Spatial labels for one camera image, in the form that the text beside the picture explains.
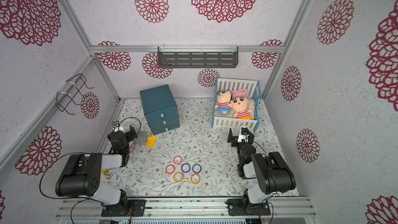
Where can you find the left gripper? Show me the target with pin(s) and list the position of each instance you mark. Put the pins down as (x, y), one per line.
(131, 135)

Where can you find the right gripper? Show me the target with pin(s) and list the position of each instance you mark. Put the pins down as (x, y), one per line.
(234, 140)

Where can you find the teal drawer cabinet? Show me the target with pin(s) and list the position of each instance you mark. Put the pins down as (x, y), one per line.
(160, 109)

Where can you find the purple tape roll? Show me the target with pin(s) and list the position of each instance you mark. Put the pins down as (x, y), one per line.
(185, 168)
(196, 169)

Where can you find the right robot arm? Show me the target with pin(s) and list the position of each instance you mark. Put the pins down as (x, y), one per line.
(269, 169)

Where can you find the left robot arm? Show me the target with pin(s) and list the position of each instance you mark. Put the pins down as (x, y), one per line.
(81, 176)

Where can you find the red tape roll left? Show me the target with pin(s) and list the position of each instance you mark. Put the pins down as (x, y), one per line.
(170, 169)

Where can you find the red tape roll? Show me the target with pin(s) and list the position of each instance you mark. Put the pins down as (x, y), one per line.
(170, 169)
(177, 160)

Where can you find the red tape roll upper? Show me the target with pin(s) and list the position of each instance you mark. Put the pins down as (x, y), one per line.
(177, 160)

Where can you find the orange tape roll right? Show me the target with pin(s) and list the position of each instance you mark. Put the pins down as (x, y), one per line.
(195, 179)

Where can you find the orange tape roll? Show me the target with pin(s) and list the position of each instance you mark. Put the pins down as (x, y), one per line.
(195, 179)
(178, 177)

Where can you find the orange tape roll left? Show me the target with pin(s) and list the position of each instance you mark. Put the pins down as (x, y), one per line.
(178, 177)

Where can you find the yellow flower toy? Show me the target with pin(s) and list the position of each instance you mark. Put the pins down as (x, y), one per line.
(150, 140)

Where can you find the plush doll striped shirt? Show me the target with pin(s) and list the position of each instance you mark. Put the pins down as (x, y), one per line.
(240, 106)

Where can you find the white blue toy crib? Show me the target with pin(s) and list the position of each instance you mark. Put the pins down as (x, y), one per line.
(248, 88)

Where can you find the plush doll blue outfit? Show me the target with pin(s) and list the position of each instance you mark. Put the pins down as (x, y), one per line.
(222, 105)

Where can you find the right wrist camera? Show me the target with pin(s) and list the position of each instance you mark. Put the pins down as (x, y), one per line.
(244, 136)

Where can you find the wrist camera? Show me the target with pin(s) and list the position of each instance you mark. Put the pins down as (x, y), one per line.
(116, 125)
(244, 136)

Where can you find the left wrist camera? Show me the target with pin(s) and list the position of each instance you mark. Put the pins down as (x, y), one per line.
(116, 125)

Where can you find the grey plush keychain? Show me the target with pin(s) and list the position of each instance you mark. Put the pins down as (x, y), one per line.
(142, 138)

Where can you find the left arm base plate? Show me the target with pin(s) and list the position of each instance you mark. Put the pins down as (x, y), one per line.
(124, 207)

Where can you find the black wire wall rack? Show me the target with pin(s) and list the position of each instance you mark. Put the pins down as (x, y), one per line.
(65, 98)

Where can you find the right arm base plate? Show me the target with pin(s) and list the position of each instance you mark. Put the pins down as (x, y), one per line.
(241, 207)

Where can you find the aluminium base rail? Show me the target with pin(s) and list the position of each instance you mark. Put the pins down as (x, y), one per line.
(216, 208)

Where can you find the grey wall shelf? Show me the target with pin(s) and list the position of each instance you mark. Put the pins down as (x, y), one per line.
(202, 58)

